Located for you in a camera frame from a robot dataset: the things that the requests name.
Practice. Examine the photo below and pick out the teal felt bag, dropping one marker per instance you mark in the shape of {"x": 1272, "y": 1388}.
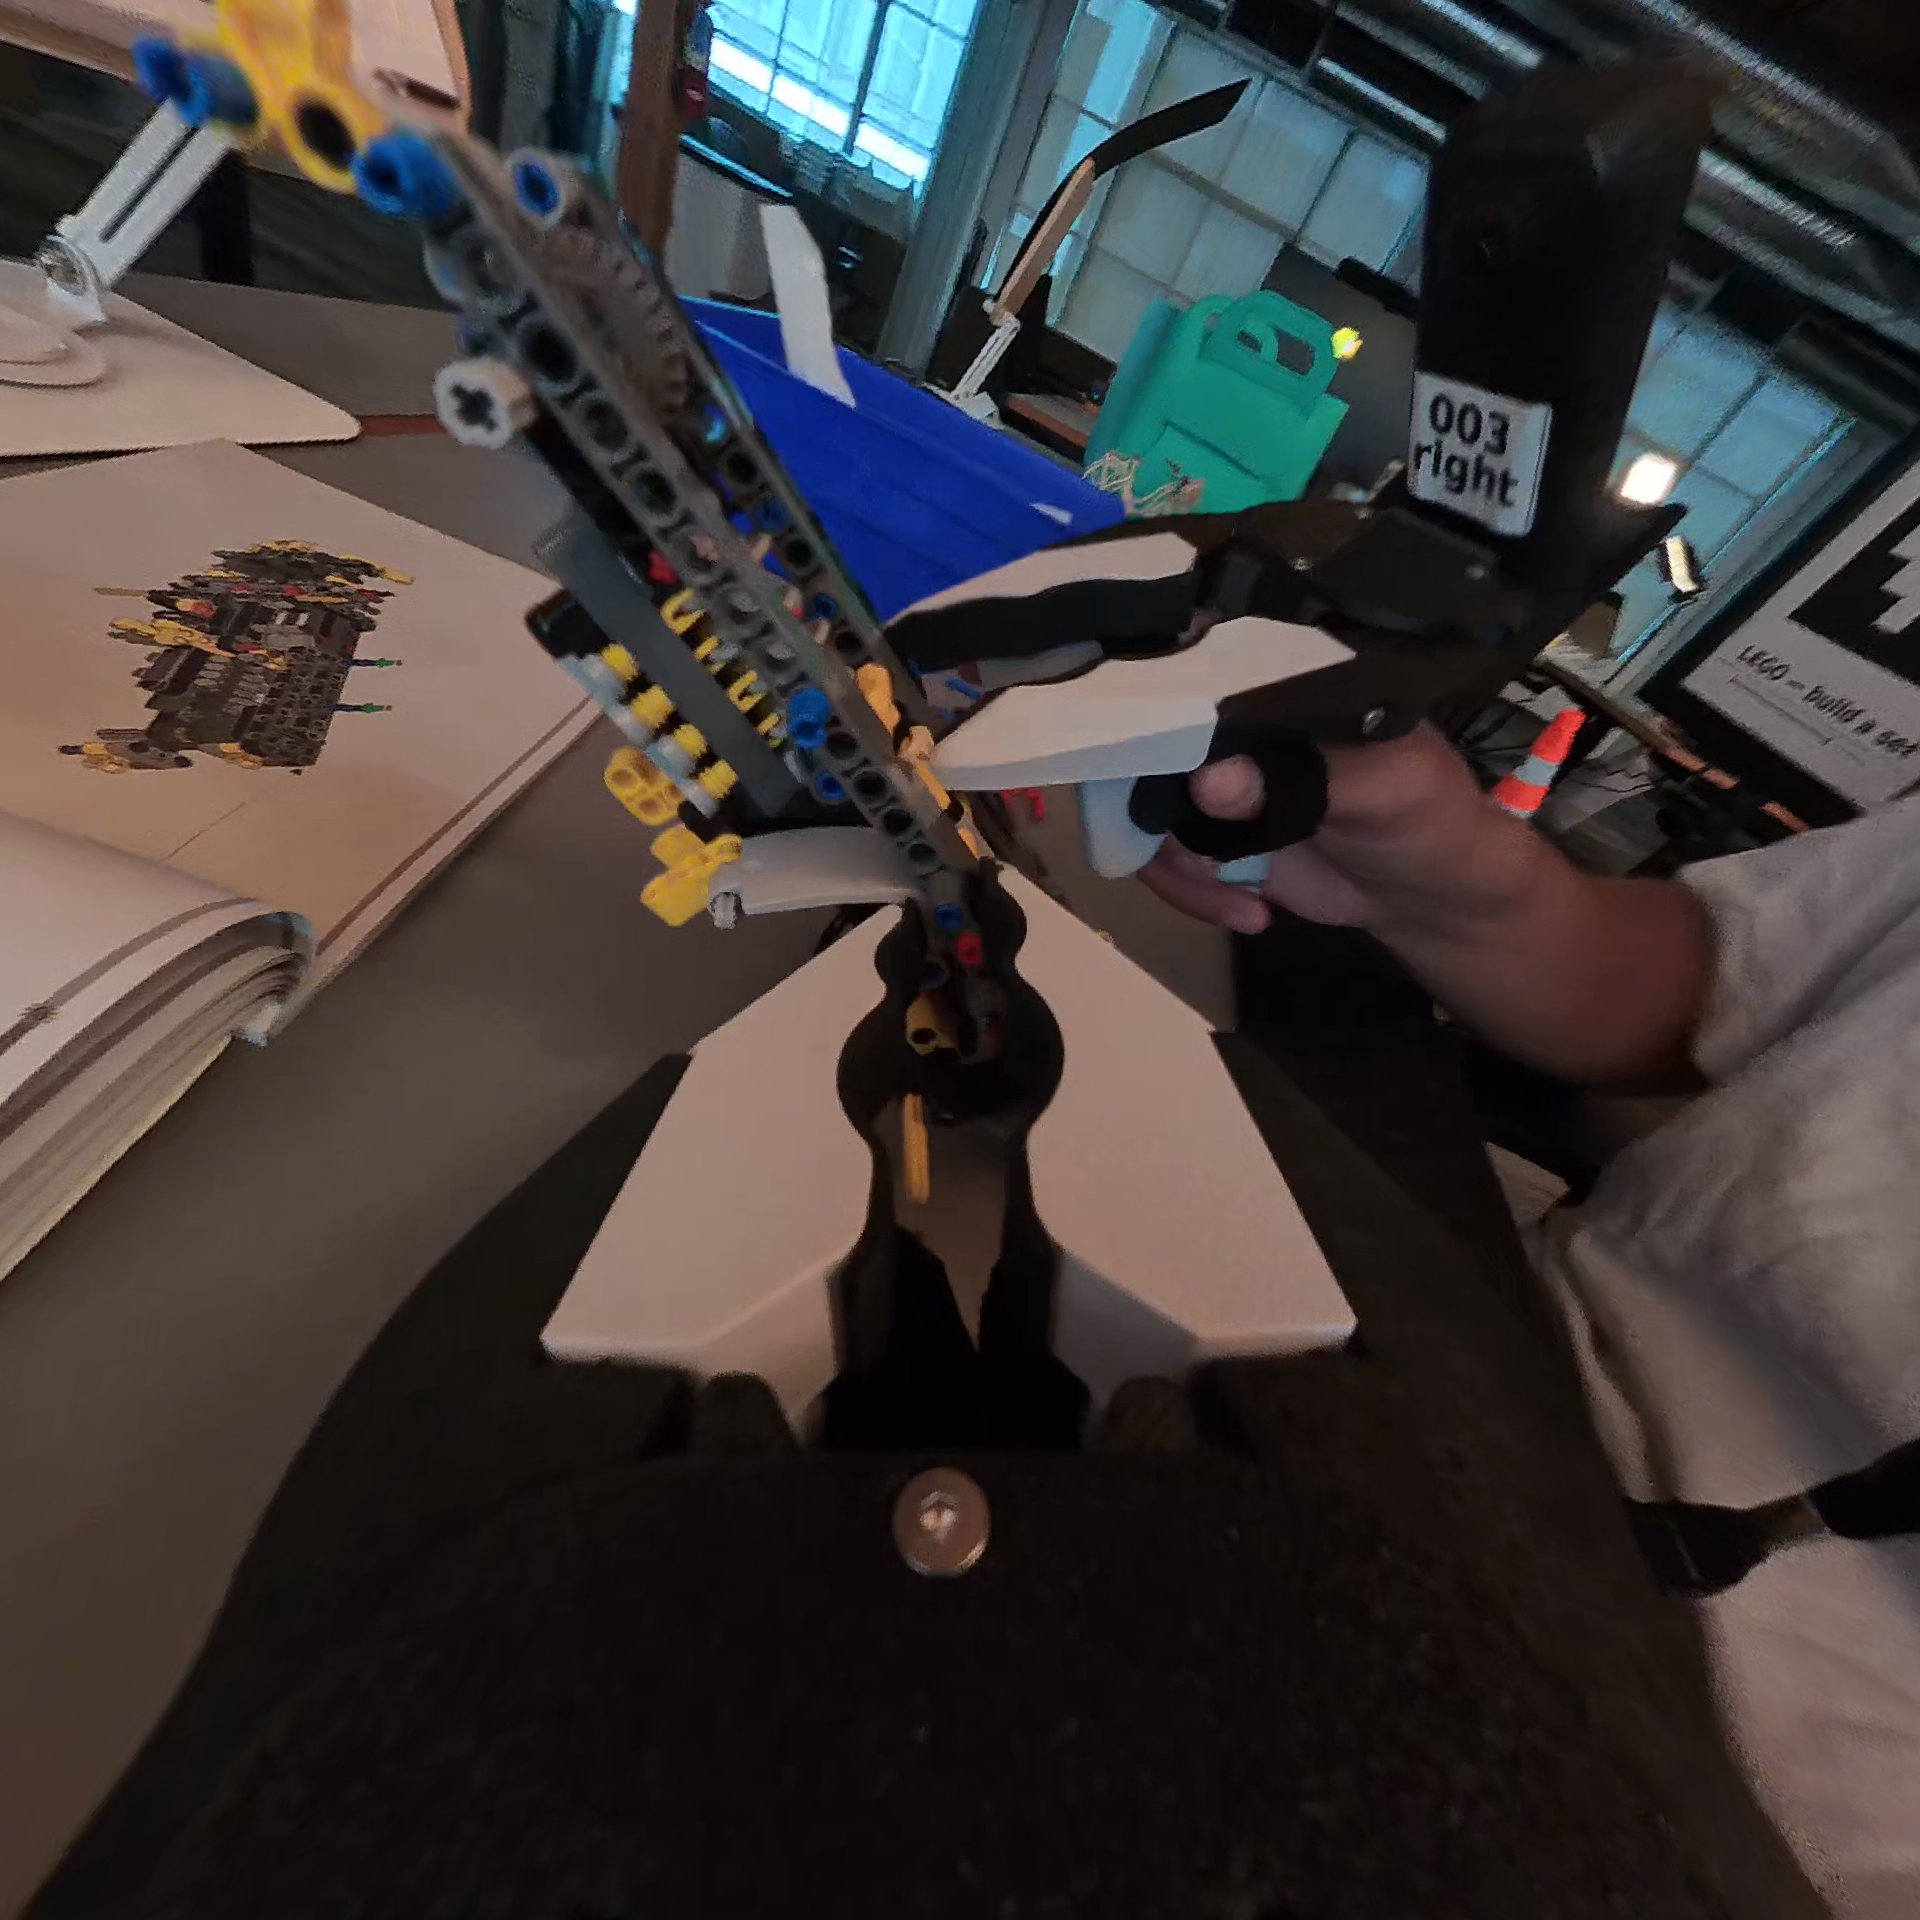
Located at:
{"x": 1213, "y": 422}

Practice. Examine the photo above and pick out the open instruction booklet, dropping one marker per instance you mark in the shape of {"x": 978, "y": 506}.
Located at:
{"x": 225, "y": 599}

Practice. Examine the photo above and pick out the curved black desk lamp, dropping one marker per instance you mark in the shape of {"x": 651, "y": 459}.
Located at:
{"x": 1156, "y": 129}

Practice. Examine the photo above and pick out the black yellow lego car chassis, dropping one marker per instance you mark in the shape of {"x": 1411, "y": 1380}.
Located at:
{"x": 705, "y": 524}

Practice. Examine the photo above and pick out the person's right hand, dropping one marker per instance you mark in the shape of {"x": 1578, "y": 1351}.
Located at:
{"x": 1424, "y": 840}

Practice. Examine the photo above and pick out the white rounded board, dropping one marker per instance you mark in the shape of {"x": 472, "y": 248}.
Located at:
{"x": 225, "y": 406}

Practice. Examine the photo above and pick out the blue plastic bin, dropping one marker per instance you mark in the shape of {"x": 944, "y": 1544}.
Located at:
{"x": 930, "y": 464}

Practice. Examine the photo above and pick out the framed black white marker sign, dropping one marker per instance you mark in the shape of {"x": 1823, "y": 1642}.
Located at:
{"x": 1829, "y": 660}

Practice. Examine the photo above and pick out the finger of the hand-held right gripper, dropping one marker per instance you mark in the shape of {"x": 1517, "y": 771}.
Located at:
{"x": 1079, "y": 578}
{"x": 1140, "y": 705}

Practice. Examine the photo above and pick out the person's right forearm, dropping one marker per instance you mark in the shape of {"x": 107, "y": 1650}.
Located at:
{"x": 1588, "y": 961}

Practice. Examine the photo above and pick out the orange traffic cone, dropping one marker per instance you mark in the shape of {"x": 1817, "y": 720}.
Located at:
{"x": 1540, "y": 772}

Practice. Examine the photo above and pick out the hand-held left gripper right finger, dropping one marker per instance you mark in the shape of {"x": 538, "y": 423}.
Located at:
{"x": 1184, "y": 1200}

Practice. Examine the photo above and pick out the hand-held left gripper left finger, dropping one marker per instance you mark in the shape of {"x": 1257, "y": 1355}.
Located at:
{"x": 721, "y": 1200}

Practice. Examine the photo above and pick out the dark wall screen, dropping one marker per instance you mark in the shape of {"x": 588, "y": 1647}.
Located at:
{"x": 1348, "y": 299}

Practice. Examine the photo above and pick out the white paper strip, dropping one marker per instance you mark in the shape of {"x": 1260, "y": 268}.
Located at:
{"x": 803, "y": 299}

